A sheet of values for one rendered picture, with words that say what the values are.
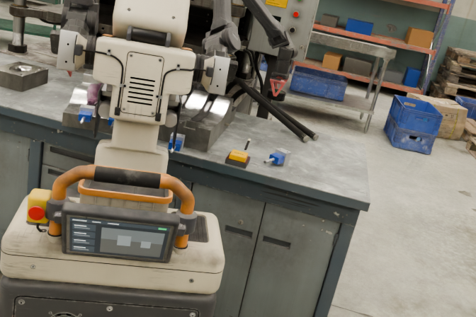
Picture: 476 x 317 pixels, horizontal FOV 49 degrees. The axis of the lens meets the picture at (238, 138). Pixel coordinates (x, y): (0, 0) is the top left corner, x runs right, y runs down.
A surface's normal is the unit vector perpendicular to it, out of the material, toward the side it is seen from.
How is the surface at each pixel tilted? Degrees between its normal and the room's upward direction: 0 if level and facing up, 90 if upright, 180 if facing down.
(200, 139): 90
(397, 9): 90
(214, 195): 90
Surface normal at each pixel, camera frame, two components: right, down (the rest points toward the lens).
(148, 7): 0.22, -0.36
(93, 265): 0.13, 0.36
